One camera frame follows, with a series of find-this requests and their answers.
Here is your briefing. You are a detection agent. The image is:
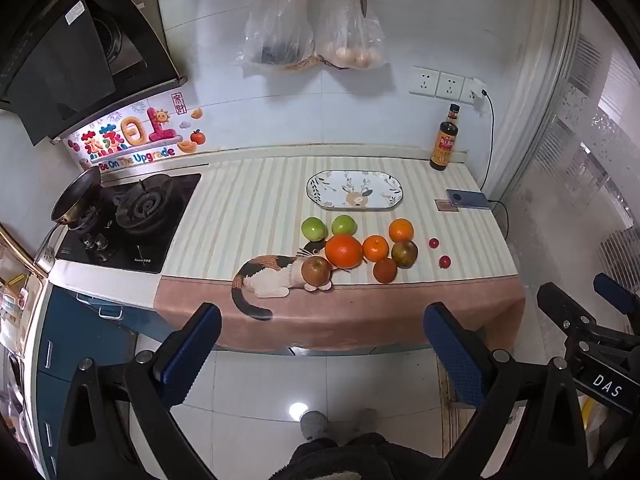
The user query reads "black range hood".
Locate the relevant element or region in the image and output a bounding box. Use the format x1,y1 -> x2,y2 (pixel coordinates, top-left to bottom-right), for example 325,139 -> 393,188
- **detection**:
0,0 -> 188,147

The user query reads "dark reddish orange fruit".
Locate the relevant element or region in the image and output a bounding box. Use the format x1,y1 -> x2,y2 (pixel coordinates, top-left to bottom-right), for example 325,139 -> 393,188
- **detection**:
373,258 -> 399,284

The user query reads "black gas stove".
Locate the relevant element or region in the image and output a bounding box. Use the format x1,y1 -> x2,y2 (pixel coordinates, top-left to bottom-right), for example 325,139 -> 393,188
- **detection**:
54,172 -> 203,275

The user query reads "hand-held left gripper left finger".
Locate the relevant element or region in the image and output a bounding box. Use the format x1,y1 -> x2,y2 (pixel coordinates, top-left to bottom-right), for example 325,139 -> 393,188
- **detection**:
57,302 -> 223,480

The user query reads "large orange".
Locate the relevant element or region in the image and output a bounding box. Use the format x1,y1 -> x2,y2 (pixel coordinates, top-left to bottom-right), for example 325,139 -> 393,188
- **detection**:
325,234 -> 364,269

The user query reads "red green yellow apple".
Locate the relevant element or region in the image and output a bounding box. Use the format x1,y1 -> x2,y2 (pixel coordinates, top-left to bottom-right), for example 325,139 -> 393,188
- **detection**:
391,240 -> 419,269

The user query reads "white charger plug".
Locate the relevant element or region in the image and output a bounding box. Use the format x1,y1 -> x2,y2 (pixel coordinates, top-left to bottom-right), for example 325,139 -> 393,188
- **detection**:
470,80 -> 491,111

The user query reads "oval floral ceramic plate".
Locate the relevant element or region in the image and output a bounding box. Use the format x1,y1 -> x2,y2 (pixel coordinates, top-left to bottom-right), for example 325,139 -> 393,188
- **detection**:
306,170 -> 405,211

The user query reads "small orange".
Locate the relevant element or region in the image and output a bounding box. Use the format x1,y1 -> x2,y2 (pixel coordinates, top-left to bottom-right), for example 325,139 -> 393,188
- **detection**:
388,218 -> 415,244
362,235 -> 390,263

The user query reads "blue smartphone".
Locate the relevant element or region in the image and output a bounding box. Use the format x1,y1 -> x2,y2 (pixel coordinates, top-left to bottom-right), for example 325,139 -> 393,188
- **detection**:
446,188 -> 493,209

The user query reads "striped cat print tablecloth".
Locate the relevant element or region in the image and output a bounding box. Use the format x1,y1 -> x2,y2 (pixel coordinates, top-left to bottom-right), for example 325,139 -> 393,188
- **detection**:
152,152 -> 527,353

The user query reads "yellow white plastic bag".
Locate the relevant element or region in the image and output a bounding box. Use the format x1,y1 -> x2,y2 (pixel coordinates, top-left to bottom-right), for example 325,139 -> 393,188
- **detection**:
577,392 -> 618,466

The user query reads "frosted glass sliding door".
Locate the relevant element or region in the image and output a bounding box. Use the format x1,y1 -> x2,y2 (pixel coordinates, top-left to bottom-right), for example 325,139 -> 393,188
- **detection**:
500,0 -> 640,311

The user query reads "blue kitchen cabinet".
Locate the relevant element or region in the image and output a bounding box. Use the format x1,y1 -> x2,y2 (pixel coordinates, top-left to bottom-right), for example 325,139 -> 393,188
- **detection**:
0,282 -> 151,480

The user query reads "person's dark fleece clothing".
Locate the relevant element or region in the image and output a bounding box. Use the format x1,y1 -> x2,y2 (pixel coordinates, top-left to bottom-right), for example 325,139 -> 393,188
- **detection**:
277,432 -> 451,480

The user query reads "brown cluttered shelf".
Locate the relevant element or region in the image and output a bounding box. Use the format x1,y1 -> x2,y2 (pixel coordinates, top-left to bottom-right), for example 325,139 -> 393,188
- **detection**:
0,225 -> 50,346

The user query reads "black frying pan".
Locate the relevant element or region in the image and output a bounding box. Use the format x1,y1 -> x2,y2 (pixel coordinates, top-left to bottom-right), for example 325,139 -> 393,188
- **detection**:
34,166 -> 103,271

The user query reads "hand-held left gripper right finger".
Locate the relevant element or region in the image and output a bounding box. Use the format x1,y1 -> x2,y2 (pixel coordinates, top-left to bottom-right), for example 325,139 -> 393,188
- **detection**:
423,302 -> 596,480

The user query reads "plastic bag with dark contents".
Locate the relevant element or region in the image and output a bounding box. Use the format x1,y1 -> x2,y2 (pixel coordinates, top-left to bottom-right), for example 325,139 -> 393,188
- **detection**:
235,0 -> 317,77

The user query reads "grey slipper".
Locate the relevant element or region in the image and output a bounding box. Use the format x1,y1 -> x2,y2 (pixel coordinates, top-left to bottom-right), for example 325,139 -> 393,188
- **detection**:
300,410 -> 330,443

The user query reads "black charging cable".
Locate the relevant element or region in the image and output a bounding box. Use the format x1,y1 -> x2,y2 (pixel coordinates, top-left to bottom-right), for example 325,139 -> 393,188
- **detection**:
479,89 -> 510,241

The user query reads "dark soy sauce bottle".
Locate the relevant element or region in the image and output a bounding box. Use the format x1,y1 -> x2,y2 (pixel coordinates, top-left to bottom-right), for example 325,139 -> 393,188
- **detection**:
430,103 -> 460,171

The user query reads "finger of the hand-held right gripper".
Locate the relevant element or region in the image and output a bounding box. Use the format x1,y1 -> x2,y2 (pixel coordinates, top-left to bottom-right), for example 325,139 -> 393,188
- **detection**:
536,282 -> 626,348
593,273 -> 640,318

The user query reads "plastic bag of eggs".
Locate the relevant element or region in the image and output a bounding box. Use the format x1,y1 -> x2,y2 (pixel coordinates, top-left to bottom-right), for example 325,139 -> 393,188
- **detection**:
312,0 -> 388,70

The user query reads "colourful wall sticker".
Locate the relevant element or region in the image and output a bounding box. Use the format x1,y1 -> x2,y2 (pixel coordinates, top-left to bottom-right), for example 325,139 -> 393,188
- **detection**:
67,92 -> 206,173

